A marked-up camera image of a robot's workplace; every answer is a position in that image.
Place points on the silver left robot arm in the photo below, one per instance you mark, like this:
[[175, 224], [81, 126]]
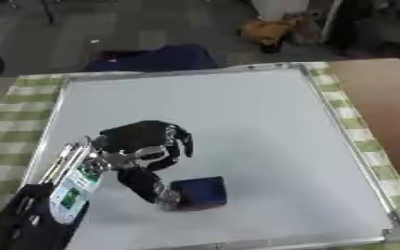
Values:
[[67, 192]]

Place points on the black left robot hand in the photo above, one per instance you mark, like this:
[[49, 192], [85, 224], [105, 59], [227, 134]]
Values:
[[138, 136]]

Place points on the white whiteboard with metal frame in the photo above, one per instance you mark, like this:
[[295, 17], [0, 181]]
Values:
[[220, 130]]

